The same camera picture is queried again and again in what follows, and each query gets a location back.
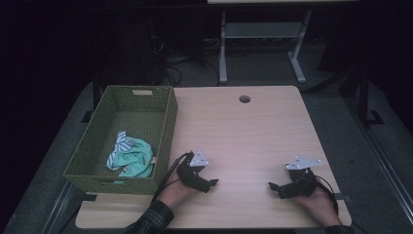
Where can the person's right hand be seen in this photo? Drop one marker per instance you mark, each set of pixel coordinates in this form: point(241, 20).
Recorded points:
point(319, 208)

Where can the grey tape piece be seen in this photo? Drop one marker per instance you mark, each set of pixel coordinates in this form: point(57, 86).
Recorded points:
point(339, 196)

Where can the green woven basket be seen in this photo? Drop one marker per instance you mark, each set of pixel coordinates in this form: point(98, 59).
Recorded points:
point(130, 123)

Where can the round table grommet hole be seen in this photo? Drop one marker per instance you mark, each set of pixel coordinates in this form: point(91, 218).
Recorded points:
point(244, 99)

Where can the white-legged desk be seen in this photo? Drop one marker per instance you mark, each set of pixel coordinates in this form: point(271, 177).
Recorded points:
point(263, 31)

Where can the aluminium rail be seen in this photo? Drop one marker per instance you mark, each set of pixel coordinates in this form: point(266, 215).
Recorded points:
point(60, 208)
point(383, 156)

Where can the person's left hand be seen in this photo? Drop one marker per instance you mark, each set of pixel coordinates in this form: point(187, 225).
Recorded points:
point(177, 195)

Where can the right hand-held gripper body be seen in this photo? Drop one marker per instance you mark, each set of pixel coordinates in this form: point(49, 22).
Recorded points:
point(302, 185)

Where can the mint green pet garment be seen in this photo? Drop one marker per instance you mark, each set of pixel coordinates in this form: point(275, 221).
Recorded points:
point(138, 161)

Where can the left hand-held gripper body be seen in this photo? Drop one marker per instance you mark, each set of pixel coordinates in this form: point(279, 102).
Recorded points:
point(191, 174)

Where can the black metal frame post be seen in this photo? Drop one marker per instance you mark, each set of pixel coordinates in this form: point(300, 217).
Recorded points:
point(365, 97)

